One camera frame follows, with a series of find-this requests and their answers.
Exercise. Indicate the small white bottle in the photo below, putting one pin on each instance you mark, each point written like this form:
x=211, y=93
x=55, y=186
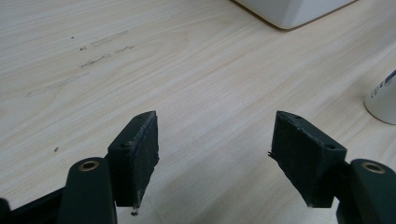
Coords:
x=383, y=101

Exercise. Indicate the white plastic storage box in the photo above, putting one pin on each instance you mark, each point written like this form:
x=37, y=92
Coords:
x=291, y=11

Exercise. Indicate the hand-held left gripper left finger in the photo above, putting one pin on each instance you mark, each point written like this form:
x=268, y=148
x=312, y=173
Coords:
x=137, y=161

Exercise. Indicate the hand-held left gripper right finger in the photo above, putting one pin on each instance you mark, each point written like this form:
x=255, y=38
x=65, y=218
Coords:
x=303, y=161

